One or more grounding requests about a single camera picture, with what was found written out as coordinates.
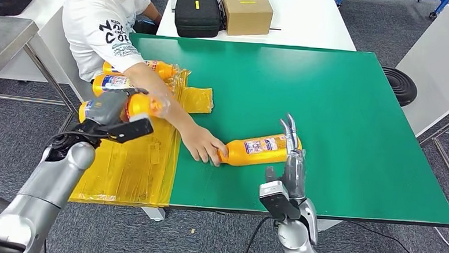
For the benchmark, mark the white side table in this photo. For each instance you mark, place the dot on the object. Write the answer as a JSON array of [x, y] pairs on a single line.
[[439, 67]]

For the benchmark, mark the person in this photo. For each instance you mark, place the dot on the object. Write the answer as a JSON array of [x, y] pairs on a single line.
[[99, 30]]

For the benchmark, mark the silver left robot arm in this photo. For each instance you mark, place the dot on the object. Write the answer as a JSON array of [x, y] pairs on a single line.
[[40, 192]]

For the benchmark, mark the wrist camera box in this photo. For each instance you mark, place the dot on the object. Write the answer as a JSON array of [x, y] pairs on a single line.
[[132, 130], [278, 203]]

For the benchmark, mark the orange detergent bottle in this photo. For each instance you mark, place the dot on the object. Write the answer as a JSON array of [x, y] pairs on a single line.
[[164, 70], [141, 107], [111, 83], [246, 157]]

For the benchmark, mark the yellow taped cardboard sheet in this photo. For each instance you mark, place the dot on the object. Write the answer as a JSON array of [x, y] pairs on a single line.
[[138, 167]]

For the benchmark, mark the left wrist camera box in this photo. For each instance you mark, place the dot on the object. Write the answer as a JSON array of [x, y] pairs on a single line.
[[132, 130]]

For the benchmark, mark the green work table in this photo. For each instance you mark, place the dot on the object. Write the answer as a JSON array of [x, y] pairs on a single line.
[[344, 109]]

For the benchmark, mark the brown cardboard box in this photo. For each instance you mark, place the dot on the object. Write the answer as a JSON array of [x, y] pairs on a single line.
[[247, 15]]

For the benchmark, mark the blue cart frame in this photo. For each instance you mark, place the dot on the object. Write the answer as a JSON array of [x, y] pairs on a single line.
[[440, 6]]

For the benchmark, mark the white desk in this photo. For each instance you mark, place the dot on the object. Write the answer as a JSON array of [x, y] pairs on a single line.
[[48, 47]]

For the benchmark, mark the steel table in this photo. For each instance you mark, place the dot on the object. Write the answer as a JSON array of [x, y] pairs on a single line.
[[2, 39]]

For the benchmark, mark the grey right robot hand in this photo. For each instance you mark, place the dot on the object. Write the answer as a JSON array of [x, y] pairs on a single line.
[[295, 175]]

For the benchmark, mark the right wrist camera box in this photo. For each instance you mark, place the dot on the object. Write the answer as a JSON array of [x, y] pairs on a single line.
[[278, 203]]

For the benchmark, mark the white table foot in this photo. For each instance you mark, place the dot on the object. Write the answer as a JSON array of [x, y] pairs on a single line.
[[329, 224], [153, 214]]

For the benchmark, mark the black ribbed round stool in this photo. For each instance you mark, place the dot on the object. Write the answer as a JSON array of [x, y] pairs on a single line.
[[399, 85]]

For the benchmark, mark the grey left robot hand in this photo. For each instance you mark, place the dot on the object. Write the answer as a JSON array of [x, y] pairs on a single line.
[[106, 108]]

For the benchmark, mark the steel table frame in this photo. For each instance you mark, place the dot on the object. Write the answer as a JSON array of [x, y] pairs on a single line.
[[443, 160]]

